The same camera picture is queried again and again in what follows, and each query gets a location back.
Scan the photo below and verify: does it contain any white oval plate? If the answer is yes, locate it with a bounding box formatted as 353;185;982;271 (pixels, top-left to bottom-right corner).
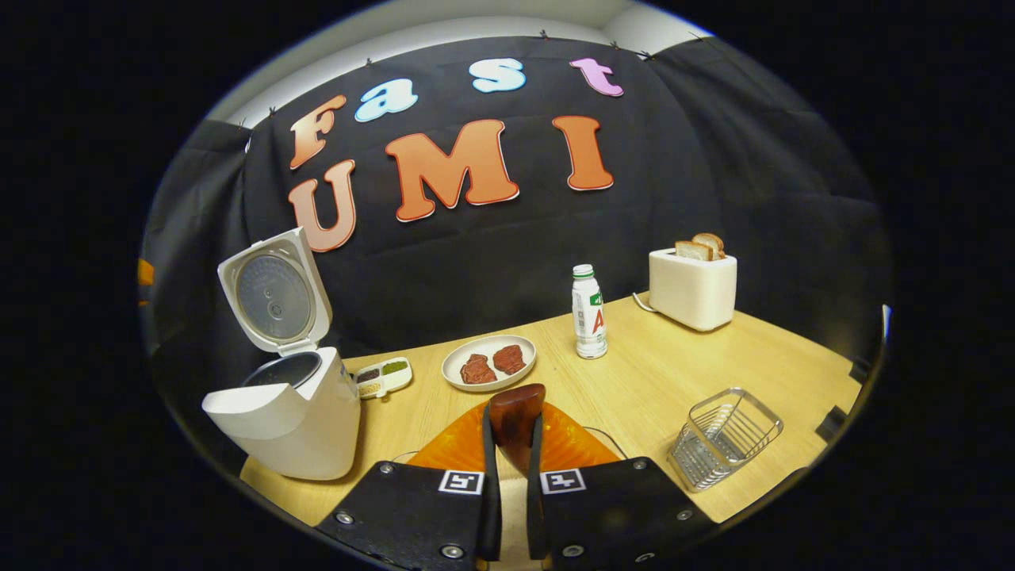
441;335;538;393

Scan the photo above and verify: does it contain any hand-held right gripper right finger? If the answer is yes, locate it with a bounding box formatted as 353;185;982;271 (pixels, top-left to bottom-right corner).
527;400;714;570

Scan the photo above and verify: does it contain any white toaster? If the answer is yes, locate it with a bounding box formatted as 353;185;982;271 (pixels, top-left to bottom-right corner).
649;247;738;332

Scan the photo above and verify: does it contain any white drink bottle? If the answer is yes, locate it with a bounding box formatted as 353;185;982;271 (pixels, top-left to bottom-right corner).
572;264;608;360

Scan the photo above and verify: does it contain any metal wire chopstick holder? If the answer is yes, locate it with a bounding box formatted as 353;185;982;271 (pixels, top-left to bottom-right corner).
668;387;784;493

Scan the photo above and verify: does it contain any black backdrop cloth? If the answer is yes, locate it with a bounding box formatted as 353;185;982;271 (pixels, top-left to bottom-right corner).
143;36;889;381

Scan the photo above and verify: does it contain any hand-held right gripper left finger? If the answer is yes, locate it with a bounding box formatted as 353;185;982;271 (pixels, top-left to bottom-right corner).
316;400;502;570

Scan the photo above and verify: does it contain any brown wooden spoon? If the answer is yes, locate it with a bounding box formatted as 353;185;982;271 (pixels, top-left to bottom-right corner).
488;384;546;477

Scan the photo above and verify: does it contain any white compartment grain dish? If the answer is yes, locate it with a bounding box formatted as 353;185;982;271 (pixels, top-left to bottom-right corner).
353;357;413;399

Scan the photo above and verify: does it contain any white rice cooker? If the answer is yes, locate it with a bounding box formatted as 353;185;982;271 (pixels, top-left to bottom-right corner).
201;227;362;481

